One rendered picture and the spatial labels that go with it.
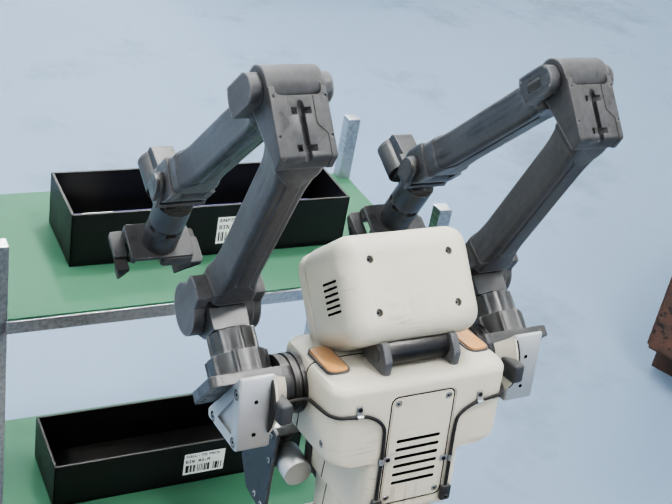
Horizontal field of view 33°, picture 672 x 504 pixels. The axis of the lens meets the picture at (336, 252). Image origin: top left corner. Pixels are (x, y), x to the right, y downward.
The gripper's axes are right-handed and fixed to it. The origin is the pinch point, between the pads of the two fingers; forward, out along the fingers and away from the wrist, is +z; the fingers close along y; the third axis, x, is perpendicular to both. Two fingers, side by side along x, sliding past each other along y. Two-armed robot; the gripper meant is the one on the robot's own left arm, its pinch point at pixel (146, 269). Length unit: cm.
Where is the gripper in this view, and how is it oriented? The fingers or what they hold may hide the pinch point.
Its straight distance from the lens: 188.9
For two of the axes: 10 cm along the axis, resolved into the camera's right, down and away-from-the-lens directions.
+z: -3.5, 5.4, 7.7
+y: -8.8, 0.8, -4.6
